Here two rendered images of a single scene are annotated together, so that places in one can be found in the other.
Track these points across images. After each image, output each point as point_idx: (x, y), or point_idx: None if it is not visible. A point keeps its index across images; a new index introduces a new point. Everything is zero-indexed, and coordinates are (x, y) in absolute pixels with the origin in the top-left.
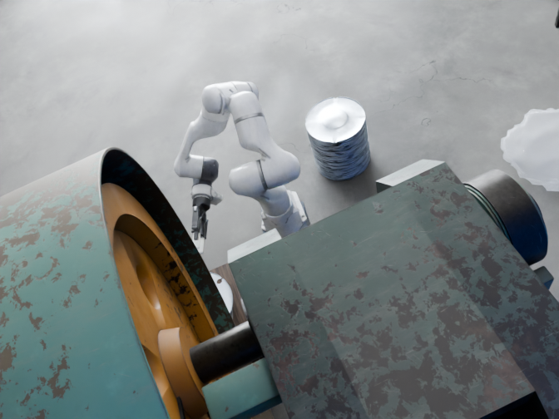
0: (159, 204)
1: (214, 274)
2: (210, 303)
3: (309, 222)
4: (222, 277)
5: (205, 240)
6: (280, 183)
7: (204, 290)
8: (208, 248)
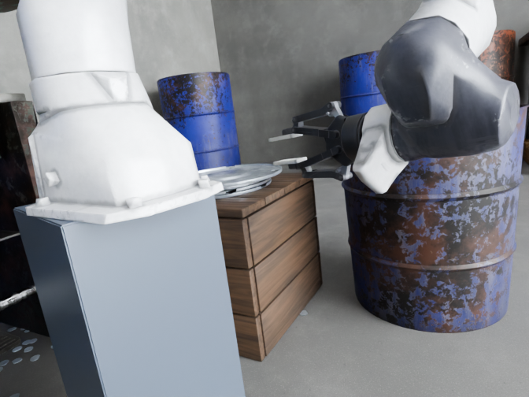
0: None
1: (236, 184)
2: None
3: (75, 323)
4: (231, 203)
5: (472, 374)
6: None
7: None
8: (441, 367)
